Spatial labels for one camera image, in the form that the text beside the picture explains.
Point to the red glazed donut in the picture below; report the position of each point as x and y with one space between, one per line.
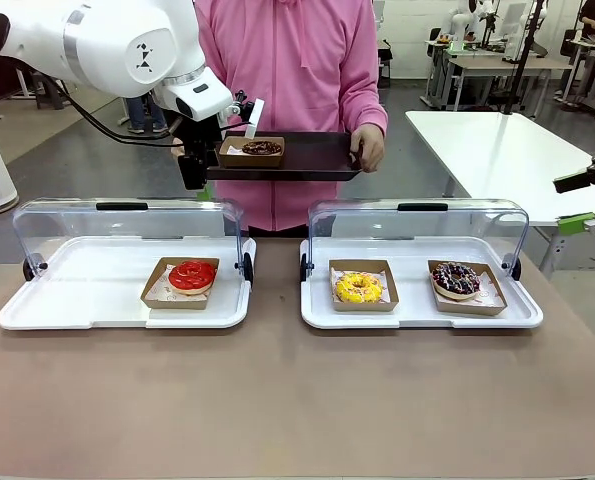
179 277

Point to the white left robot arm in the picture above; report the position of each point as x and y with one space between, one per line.
102 45

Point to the wood top background table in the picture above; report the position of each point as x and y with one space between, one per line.
502 65

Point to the cardboard box of red donut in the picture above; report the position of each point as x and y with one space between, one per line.
177 302

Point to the cardboard box of chocolate donut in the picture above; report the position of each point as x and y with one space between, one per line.
249 161

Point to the clear display case lid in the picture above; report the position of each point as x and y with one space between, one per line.
127 222
377 222

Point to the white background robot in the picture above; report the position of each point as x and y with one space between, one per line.
464 17

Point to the cardboard box of sprinkled dark donut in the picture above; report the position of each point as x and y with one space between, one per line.
472 307

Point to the printed liner under yellow donut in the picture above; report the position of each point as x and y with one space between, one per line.
388 290

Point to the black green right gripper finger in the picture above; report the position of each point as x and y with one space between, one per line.
577 223
572 182

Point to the person's left hand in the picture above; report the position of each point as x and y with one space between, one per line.
369 147

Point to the background person in jeans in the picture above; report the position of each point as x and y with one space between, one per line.
144 115

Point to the printed liner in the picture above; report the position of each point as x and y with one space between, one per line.
388 290
234 150
159 292
489 295

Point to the black tripod stand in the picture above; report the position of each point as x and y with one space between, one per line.
524 60

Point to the chocolate donut with nut bits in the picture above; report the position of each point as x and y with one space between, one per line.
252 148

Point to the dark donut with coloured sprinkles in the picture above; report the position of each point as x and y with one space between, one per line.
442 280

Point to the white table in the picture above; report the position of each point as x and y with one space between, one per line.
502 150

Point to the cardboard box of yellow donut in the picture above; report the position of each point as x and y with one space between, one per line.
367 307

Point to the white display case tray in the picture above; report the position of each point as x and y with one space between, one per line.
412 290
77 290

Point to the black serving tray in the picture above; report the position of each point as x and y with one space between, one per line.
312 155

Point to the yellow sprinkled donut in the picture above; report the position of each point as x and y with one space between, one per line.
347 292

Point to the person in pink hoodie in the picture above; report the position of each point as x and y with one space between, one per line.
287 60

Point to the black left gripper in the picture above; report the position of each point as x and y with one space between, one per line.
197 137

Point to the printed liner under dark sprinkled donut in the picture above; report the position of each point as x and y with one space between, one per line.
489 295

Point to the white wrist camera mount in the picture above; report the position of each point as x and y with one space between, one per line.
256 117

